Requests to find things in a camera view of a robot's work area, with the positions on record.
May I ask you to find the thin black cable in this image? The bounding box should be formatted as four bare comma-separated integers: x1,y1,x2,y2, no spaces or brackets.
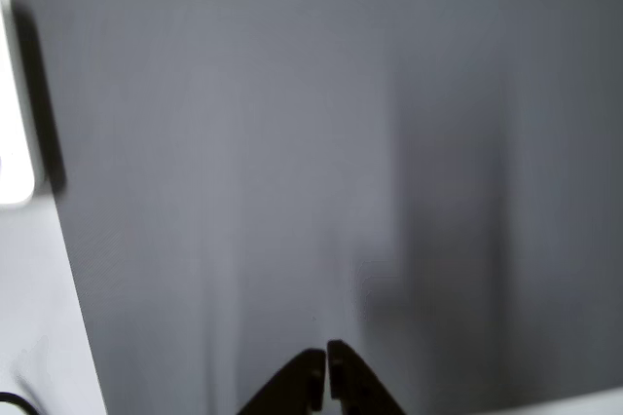
0,390,38,415

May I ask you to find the grey textured mat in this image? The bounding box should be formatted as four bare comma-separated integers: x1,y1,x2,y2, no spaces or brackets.
3,0,623,415

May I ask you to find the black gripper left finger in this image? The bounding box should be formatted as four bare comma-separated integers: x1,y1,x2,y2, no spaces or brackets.
237,347,327,415

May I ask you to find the white flat device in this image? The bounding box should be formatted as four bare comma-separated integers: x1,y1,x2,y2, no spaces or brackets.
0,0,67,208

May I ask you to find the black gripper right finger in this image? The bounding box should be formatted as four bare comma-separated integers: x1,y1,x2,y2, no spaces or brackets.
325,338,408,415

